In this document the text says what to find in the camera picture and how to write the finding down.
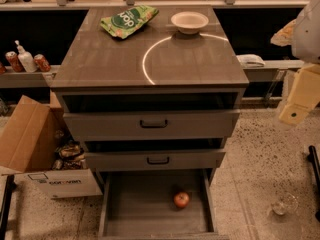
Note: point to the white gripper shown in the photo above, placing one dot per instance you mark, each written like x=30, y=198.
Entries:
x=308, y=39

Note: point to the red apple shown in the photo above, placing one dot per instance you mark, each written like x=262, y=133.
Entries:
x=181, y=200

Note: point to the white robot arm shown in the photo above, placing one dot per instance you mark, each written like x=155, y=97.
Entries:
x=305, y=41

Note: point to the grey drawer cabinet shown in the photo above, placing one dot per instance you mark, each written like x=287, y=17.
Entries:
x=158, y=68

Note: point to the top grey drawer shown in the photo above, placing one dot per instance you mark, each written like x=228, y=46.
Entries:
x=152, y=125

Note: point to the bottom open grey drawer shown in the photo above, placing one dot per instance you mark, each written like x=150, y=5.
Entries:
x=138, y=205

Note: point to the middle grey drawer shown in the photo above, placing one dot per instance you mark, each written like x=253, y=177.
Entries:
x=155, y=160

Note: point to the grey low shelf right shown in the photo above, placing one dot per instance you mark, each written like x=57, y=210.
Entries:
x=270, y=70

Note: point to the grey low shelf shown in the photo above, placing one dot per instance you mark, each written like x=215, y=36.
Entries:
x=270, y=70
x=12, y=79

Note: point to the white folded cloth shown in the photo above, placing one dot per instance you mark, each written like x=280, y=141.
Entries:
x=250, y=60

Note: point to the black bar right edge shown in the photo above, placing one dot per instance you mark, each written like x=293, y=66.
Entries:
x=312, y=157

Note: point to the black bar edge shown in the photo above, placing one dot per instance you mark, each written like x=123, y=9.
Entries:
x=312, y=157
x=5, y=206

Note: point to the white paper bowl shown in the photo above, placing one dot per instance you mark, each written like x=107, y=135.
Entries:
x=189, y=22

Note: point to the clear glass on floor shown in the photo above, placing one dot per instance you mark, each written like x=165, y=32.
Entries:
x=285, y=204

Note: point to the green chip bag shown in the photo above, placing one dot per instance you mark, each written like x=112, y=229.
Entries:
x=126, y=23

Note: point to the snack packets in box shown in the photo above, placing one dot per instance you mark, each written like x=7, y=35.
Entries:
x=70, y=156

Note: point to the white printed cardboard box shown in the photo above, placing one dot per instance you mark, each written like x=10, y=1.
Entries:
x=66, y=183

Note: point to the red soda can right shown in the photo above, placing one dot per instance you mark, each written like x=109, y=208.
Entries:
x=42, y=63

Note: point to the red soda can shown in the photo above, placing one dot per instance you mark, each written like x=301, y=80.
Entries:
x=42, y=63
x=13, y=60

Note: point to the grey low shelf left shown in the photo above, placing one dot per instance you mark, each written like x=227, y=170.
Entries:
x=12, y=79

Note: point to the white pump bottle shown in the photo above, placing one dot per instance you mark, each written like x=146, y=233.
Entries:
x=26, y=58

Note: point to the brown cardboard box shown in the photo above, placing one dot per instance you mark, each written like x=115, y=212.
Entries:
x=30, y=137

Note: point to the red soda can left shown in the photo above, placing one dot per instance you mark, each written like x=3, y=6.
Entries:
x=13, y=60

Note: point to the black bar left edge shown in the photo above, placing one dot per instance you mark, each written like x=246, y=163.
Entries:
x=5, y=206

